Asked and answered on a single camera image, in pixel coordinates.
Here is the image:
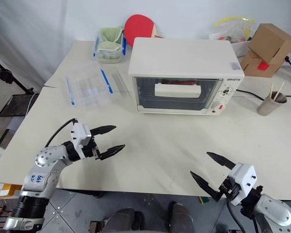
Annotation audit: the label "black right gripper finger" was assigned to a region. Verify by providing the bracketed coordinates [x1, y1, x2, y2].
[190, 170, 223, 202]
[206, 151, 237, 170]

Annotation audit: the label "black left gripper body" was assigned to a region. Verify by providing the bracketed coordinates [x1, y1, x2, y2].
[81, 137, 102, 161]

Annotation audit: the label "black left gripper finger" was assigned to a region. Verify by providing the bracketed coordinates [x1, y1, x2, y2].
[97, 144, 126, 161]
[90, 125, 117, 137]

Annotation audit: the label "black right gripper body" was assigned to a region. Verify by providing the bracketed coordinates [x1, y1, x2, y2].
[219, 176, 240, 201]

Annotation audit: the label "white toaster oven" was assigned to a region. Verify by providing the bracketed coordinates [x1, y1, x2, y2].
[128, 36, 245, 116]

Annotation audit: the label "empty clear box blue clips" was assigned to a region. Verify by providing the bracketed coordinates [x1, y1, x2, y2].
[61, 61, 115, 112]

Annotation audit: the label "metal cup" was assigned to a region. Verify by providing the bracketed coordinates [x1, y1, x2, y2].
[256, 93, 288, 117]

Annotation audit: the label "clear box with blue clips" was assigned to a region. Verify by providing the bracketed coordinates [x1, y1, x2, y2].
[92, 27, 127, 64]

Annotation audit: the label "green cloth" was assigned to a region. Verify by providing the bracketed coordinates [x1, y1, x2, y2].
[97, 27, 124, 59]

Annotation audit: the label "yellow paper package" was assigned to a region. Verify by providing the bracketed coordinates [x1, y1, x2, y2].
[0, 181, 23, 198]

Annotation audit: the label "cardboard box with red tape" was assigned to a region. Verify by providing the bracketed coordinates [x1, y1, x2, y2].
[240, 49, 286, 79]

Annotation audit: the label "red table tennis paddle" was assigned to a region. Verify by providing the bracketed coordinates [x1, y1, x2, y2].
[124, 14, 164, 47]

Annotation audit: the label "white plastic bin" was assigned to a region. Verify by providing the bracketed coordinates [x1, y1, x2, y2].
[208, 33, 253, 58]

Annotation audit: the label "large brown cardboard box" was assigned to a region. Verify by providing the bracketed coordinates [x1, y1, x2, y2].
[248, 23, 291, 66]

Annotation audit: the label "clear bag with yellow zip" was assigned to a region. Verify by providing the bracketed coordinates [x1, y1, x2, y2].
[213, 16, 256, 41]

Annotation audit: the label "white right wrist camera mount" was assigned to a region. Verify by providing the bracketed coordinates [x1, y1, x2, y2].
[228, 163, 258, 206]

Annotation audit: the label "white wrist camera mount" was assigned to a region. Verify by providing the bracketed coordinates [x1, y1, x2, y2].
[69, 123, 92, 160]
[228, 163, 258, 206]

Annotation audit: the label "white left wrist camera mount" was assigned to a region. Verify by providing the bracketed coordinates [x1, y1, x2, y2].
[69, 123, 92, 160]

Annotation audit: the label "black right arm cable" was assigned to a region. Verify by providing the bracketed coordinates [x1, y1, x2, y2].
[226, 198, 243, 233]

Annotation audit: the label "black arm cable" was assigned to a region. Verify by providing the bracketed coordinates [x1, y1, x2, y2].
[226, 198, 243, 233]
[44, 118, 78, 149]

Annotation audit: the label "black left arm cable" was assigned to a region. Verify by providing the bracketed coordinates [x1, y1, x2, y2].
[44, 118, 78, 149]

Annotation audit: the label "glass oven door with handle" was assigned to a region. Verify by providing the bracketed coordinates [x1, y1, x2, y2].
[133, 76, 224, 111]

